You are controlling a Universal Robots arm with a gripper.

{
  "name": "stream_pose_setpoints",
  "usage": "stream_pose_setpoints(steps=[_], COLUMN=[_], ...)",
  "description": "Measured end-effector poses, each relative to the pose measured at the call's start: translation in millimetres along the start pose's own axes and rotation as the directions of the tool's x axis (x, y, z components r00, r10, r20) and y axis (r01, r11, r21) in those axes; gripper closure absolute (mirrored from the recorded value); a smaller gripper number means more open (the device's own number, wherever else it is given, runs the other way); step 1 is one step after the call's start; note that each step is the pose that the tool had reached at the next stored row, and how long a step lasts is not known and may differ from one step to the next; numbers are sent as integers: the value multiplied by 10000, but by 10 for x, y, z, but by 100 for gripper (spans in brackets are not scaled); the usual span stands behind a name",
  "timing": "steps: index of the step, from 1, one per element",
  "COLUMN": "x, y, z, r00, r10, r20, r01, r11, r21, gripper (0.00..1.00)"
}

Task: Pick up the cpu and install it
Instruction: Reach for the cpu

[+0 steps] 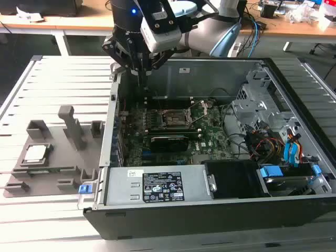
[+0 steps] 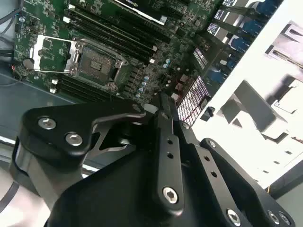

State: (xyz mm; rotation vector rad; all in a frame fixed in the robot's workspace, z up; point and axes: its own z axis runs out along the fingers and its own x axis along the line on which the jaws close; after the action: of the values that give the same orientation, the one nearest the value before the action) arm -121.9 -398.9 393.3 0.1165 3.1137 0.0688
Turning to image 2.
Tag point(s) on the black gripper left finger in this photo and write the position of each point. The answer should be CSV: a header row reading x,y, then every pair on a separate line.
x,y
168,165

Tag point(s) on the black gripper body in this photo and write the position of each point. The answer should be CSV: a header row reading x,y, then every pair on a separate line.
x,y
113,189

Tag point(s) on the metal socket cover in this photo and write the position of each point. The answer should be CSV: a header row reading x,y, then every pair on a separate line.
x,y
38,54

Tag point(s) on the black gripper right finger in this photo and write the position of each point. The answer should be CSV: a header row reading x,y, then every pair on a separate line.
x,y
213,175

